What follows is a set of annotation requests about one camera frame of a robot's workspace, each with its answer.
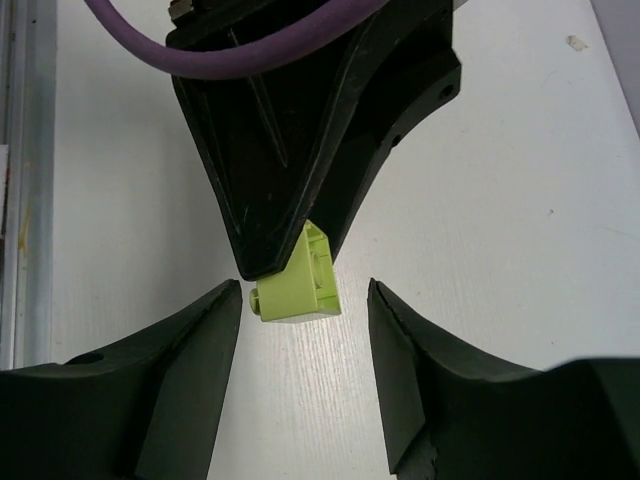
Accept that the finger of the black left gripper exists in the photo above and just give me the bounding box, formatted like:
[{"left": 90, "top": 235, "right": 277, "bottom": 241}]
[
  {"left": 310, "top": 46, "right": 461, "bottom": 258},
  {"left": 164, "top": 0, "right": 454, "bottom": 281}
]

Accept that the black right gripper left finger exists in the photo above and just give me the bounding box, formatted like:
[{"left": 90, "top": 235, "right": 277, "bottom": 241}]
[{"left": 1, "top": 280, "right": 241, "bottom": 479}]

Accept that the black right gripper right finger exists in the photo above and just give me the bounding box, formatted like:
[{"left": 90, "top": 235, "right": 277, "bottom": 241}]
[{"left": 367, "top": 280, "right": 639, "bottom": 479}]

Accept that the yellow-green small lego half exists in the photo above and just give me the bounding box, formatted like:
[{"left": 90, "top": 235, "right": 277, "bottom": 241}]
[{"left": 249, "top": 220, "right": 341, "bottom": 322}]

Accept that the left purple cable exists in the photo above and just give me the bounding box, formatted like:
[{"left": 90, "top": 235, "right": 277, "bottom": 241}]
[{"left": 82, "top": 0, "right": 389, "bottom": 81}]

